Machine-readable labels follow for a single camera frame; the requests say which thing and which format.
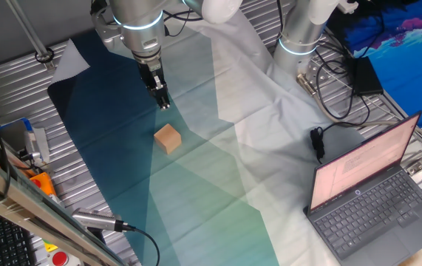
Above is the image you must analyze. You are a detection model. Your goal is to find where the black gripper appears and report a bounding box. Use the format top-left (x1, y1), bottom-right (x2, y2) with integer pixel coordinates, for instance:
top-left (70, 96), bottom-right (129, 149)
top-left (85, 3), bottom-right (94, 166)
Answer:
top-left (137, 60), bottom-right (171, 111)

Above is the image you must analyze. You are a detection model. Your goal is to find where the small wooden block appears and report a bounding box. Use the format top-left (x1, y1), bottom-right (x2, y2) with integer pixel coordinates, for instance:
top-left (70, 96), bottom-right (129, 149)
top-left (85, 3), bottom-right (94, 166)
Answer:
top-left (153, 123), bottom-right (183, 155)

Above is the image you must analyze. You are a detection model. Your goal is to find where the blue green white cloth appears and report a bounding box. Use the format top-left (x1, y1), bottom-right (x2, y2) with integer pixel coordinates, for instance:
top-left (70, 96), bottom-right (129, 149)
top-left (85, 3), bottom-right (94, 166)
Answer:
top-left (47, 10), bottom-right (367, 266)

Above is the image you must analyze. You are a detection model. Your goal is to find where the grey blue device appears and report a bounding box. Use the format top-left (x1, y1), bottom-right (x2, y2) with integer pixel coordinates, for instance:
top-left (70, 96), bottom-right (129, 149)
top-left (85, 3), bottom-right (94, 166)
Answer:
top-left (0, 117), bottom-right (51, 164)

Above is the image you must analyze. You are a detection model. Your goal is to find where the orange emergency stop box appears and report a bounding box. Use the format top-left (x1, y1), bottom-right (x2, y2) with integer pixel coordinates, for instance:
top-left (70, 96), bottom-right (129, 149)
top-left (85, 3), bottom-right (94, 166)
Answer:
top-left (28, 171), bottom-right (58, 197)

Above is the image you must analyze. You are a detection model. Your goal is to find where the grey metal pole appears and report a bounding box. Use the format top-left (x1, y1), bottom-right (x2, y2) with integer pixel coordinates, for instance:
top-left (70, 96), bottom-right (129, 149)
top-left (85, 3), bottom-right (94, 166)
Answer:
top-left (4, 0), bottom-right (55, 71)

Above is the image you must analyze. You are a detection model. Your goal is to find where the black power adapter brick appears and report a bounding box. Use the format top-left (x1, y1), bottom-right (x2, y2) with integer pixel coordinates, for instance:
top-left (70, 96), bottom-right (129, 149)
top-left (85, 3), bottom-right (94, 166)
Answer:
top-left (309, 126), bottom-right (326, 164)

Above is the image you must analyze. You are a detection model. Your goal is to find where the red push button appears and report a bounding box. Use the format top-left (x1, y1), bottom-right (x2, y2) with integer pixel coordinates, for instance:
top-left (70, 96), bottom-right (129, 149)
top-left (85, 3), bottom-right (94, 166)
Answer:
top-left (50, 250), bottom-right (69, 266)

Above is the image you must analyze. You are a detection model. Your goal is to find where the flat black box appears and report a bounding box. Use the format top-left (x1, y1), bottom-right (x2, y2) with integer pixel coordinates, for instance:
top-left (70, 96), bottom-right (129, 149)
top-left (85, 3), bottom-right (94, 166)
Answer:
top-left (351, 56), bottom-right (385, 98)

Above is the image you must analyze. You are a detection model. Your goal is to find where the black keyboard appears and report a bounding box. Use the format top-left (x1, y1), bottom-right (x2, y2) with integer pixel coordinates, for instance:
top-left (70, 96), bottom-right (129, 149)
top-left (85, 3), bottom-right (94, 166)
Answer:
top-left (0, 205), bottom-right (37, 266)

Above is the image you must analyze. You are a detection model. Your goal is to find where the grey open laptop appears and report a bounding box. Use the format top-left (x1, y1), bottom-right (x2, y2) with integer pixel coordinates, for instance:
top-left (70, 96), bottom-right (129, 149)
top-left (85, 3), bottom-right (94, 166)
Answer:
top-left (302, 110), bottom-right (422, 266)

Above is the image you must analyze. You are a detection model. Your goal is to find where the blue pink poster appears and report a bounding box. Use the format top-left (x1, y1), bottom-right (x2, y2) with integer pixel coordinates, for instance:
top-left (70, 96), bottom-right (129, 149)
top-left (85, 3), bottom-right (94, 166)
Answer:
top-left (327, 0), bottom-right (422, 129)

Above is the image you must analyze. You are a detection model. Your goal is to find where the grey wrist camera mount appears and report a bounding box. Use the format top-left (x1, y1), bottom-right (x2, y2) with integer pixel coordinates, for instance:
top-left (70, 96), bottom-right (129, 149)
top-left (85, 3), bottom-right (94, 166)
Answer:
top-left (90, 1), bottom-right (125, 51)

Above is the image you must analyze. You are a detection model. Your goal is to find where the silver depth camera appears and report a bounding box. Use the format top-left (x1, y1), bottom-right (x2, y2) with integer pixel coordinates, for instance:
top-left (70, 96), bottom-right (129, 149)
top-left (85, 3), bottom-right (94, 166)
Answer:
top-left (71, 207), bottom-right (123, 233)

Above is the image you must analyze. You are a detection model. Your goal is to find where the black camera cable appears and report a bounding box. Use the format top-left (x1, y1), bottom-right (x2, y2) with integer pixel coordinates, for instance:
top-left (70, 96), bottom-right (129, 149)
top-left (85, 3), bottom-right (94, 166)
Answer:
top-left (116, 220), bottom-right (161, 266)

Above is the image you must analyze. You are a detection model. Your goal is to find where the thick grey cable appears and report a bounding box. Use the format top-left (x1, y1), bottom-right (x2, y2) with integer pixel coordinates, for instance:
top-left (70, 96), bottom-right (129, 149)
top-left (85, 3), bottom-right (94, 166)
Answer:
top-left (296, 72), bottom-right (422, 151)

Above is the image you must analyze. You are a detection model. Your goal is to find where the aluminium frame beam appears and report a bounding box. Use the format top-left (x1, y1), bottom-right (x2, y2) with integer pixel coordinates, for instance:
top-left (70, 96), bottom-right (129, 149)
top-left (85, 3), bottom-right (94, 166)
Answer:
top-left (0, 146), bottom-right (127, 266)

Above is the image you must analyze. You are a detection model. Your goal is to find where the thin black cable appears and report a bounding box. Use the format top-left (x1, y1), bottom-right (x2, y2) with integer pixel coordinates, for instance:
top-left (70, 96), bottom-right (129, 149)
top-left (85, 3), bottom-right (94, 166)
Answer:
top-left (313, 10), bottom-right (385, 134)

